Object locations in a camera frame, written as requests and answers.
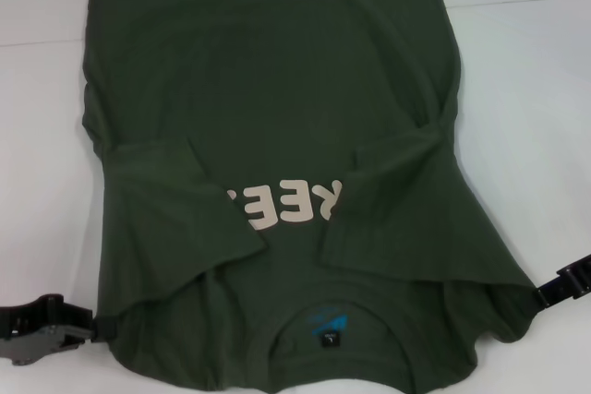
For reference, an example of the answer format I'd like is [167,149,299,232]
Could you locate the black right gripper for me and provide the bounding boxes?
[537,253,591,311]

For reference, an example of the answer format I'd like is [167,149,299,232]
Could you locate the dark green FREE T-shirt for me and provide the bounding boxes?
[80,0,546,394]

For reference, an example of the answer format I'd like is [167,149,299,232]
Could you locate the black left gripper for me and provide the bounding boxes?
[0,292,116,354]

